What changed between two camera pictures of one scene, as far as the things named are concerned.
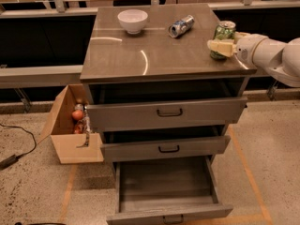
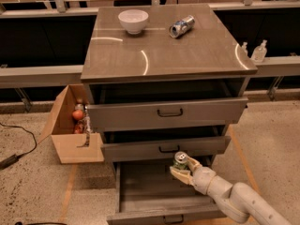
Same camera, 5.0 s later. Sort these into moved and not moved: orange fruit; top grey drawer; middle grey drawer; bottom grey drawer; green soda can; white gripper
Moved: white gripper; green soda can
Not moved: middle grey drawer; orange fruit; top grey drawer; bottom grey drawer
